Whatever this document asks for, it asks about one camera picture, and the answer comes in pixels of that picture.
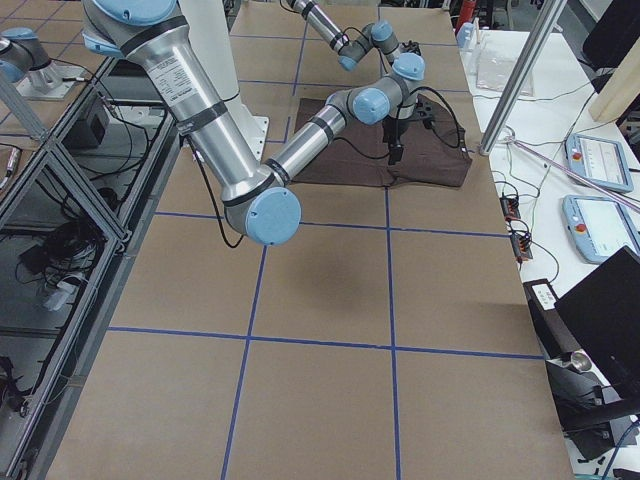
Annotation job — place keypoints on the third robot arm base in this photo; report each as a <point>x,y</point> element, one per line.
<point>26,64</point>

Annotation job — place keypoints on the teach pendant tablet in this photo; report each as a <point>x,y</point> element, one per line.
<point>599,160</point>
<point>599,227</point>

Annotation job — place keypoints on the aluminium frame post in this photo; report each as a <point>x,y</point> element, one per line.
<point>535,42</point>

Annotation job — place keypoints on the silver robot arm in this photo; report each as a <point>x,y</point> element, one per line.
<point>351,45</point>
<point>257,202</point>

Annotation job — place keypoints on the upper teach pendant tablet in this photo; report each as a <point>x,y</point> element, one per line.
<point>599,160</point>

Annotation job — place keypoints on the lower teach pendant tablet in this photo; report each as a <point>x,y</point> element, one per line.
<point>599,227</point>

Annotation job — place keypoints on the black monitor with stand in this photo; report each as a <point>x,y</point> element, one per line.
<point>591,339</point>

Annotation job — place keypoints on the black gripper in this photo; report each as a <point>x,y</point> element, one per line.
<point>393,131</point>

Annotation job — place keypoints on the orange terminal block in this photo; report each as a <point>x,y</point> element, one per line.
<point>510,208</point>

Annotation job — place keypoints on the long metal rod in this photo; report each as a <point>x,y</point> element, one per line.
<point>563,166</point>

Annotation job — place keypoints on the dark brown t-shirt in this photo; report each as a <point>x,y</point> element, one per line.
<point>433,154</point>

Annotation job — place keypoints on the red cylinder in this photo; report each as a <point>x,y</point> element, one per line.
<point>466,12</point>

